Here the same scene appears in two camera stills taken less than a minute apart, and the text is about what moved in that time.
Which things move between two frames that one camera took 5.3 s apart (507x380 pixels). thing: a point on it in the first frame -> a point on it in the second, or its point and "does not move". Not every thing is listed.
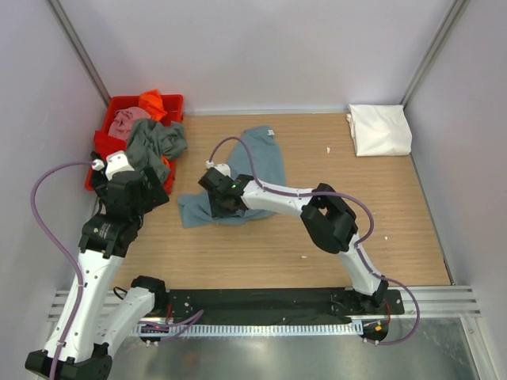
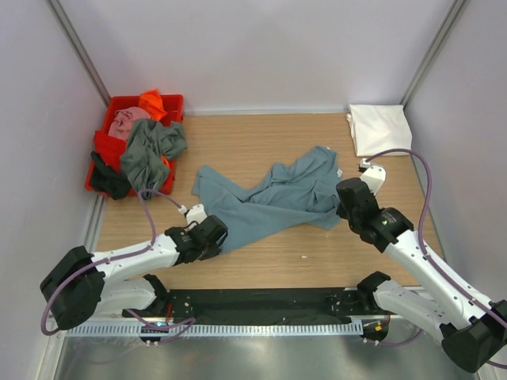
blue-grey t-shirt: x=267 y=164 -> x=308 y=189
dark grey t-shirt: x=149 y=142 does not move
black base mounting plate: x=360 y=305 does not move
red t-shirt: x=106 y=144 does not move
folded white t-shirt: x=379 y=130 does not move
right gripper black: x=218 y=212 -> x=341 y=211
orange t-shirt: x=151 y=100 does not move
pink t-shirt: x=121 y=124 does not move
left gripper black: x=154 y=195 -> x=213 y=250
